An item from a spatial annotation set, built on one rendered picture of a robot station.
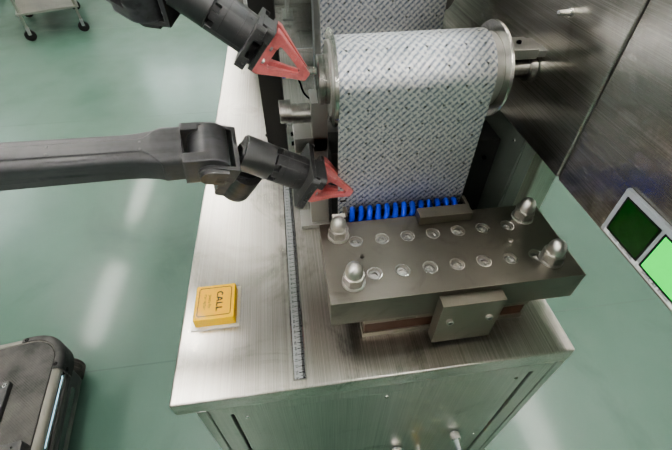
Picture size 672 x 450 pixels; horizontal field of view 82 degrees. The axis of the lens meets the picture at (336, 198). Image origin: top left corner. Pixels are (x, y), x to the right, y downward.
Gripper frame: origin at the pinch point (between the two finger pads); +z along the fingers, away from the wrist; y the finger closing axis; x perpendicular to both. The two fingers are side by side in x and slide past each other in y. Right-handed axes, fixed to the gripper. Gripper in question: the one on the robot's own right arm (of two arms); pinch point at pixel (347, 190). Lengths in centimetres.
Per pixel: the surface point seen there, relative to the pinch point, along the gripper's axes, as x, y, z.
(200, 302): -26.5, 9.9, -16.2
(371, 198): 0.3, 0.2, 4.9
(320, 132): 4.7, -7.0, -7.3
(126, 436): -130, -1, -10
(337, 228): -2.0, 8.2, -2.2
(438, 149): 14.3, 0.2, 9.1
